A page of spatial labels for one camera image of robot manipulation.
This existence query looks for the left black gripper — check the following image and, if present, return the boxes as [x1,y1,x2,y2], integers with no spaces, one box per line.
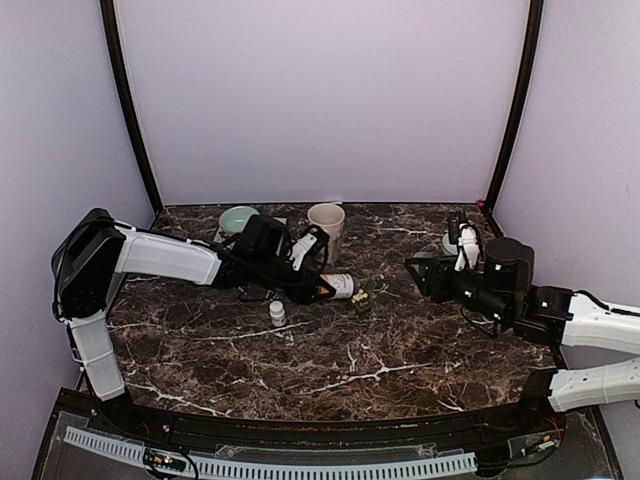
[251,254,335,305]

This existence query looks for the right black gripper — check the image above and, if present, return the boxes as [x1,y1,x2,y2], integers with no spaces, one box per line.
[407,254,514,326]

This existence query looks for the orange pill bottle grey cap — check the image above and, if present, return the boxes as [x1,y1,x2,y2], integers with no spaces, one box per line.
[318,274,360,299]

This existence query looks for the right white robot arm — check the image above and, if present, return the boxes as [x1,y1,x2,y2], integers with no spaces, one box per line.
[404,237,639,434]

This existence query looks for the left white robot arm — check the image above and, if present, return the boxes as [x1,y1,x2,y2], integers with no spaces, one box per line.
[51,208,335,436]

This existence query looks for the white pills in organizer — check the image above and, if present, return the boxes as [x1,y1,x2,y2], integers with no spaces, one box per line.
[350,293,370,304]

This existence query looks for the right light green bowl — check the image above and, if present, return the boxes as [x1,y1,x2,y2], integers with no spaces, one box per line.
[442,233,457,255]

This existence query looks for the light green bowl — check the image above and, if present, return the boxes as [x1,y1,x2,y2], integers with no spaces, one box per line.
[219,206,258,235]
[442,233,457,255]

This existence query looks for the small white pill bottle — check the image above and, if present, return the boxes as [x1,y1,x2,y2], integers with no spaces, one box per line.
[269,300,287,328]

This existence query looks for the cream coral pattern mug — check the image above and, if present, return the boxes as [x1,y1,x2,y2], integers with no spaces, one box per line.
[307,203,346,264]

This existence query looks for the left light green bowl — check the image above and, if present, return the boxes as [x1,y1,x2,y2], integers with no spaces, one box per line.
[219,206,258,235]

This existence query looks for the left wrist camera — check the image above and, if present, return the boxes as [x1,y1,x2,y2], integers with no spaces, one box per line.
[289,224,330,271]

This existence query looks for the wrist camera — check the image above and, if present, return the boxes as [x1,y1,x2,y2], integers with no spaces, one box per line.
[447,210,484,271]
[289,224,330,271]

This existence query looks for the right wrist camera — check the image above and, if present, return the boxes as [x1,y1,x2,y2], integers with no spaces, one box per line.
[447,210,484,271]

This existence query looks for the black front table rail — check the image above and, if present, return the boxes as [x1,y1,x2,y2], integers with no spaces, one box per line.
[98,403,566,449]

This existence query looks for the white slotted cable duct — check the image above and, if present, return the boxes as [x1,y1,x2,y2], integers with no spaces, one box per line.
[63,426,478,479]

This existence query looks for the right black frame post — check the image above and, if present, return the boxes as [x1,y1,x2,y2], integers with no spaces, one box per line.
[484,0,544,214]

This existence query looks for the black frame post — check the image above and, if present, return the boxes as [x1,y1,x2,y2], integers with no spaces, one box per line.
[484,0,544,214]
[99,0,164,215]

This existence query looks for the left black frame post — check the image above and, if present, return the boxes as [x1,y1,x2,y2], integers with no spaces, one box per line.
[99,0,164,215]

